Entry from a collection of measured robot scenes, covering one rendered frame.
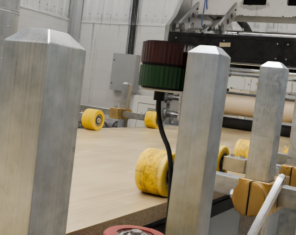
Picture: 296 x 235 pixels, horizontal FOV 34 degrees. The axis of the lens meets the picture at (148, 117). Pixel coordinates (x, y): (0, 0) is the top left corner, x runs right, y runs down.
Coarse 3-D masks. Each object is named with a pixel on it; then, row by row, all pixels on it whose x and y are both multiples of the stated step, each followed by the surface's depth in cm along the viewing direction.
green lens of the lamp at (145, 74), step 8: (144, 64) 52; (144, 72) 52; (152, 72) 51; (160, 72) 51; (168, 72) 51; (176, 72) 51; (184, 72) 51; (144, 80) 52; (152, 80) 51; (160, 80) 51; (168, 80) 51; (176, 80) 51; (176, 88) 51
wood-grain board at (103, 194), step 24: (96, 144) 146; (120, 144) 153; (144, 144) 161; (288, 144) 232; (96, 168) 106; (120, 168) 109; (72, 192) 81; (96, 192) 83; (120, 192) 85; (144, 192) 87; (216, 192) 102; (72, 216) 67; (96, 216) 68; (120, 216) 70; (144, 216) 76
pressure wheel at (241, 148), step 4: (240, 140) 130; (244, 140) 130; (248, 140) 130; (236, 144) 129; (240, 144) 128; (244, 144) 128; (248, 144) 128; (236, 148) 128; (240, 148) 128; (244, 148) 127; (248, 148) 127; (236, 152) 128; (240, 152) 127; (244, 152) 127; (244, 156) 127
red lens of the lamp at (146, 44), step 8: (144, 48) 52; (152, 48) 51; (160, 48) 51; (168, 48) 50; (176, 48) 50; (184, 48) 51; (192, 48) 51; (144, 56) 52; (152, 56) 51; (160, 56) 51; (168, 56) 50; (176, 56) 51; (184, 56) 51; (176, 64) 51; (184, 64) 51
